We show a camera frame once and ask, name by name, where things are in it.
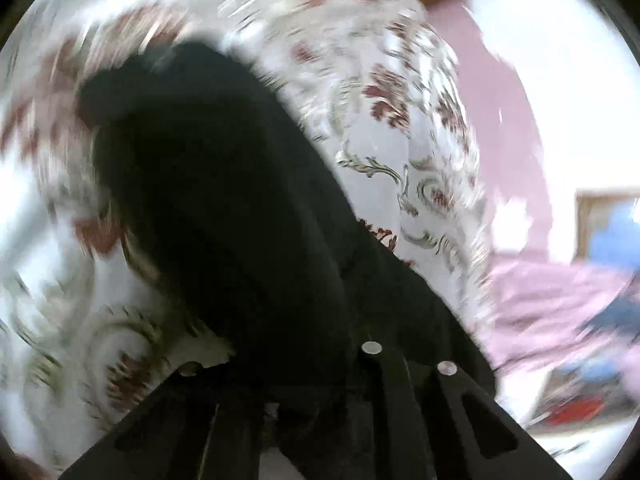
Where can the floral bedspread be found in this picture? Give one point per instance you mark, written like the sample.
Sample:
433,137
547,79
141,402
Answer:
400,160

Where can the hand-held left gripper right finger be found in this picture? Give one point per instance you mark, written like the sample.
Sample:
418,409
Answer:
397,410

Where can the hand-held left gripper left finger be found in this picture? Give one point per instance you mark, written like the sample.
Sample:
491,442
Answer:
150,410

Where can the wooden window frame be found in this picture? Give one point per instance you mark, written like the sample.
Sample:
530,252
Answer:
582,220

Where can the black garment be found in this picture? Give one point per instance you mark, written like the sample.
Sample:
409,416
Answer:
225,210

